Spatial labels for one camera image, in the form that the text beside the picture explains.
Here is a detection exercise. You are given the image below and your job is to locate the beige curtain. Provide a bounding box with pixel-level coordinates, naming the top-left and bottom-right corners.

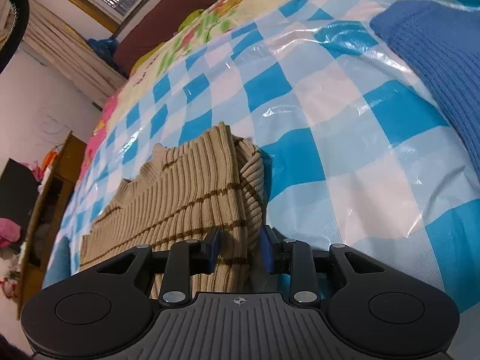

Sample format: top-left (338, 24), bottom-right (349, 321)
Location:
top-left (24, 0), bottom-right (125, 107)

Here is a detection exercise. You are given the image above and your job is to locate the beige striped knit sweater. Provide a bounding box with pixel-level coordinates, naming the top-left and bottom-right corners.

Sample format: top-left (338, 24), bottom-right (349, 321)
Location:
top-left (80, 123), bottom-right (264, 293)

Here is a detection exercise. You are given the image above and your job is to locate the pink clothes pile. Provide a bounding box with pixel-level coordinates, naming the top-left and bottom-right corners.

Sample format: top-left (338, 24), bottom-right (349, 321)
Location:
top-left (0, 218), bottom-right (21, 249)

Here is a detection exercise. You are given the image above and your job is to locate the teal folded cloth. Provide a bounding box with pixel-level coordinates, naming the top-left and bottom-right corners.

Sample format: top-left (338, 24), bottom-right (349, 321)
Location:
top-left (42, 236), bottom-right (71, 288)

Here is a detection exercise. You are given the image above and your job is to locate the dark red headboard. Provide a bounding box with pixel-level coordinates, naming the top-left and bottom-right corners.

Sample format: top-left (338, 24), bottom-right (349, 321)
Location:
top-left (113, 0), bottom-right (217, 76)

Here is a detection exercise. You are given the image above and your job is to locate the blue plastic bag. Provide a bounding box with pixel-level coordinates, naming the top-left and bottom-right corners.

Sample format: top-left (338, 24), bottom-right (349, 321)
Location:
top-left (86, 37), bottom-right (126, 77)

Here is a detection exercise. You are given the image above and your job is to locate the cartoon print bed quilt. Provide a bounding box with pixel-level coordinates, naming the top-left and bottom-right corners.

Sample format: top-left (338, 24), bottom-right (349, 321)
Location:
top-left (76, 0), bottom-right (286, 192)

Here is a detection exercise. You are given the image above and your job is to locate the blue checkered plastic sheet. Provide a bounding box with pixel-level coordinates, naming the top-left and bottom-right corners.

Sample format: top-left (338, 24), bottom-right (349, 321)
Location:
top-left (55, 0), bottom-right (479, 312)

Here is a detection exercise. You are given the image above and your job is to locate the blue knit garment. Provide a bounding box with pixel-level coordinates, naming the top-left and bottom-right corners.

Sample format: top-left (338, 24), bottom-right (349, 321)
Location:
top-left (369, 0), bottom-right (479, 174)

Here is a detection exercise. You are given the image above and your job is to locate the wooden side desk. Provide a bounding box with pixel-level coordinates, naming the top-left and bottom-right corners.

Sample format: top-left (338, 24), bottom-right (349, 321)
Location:
top-left (17, 133), bottom-right (86, 314)

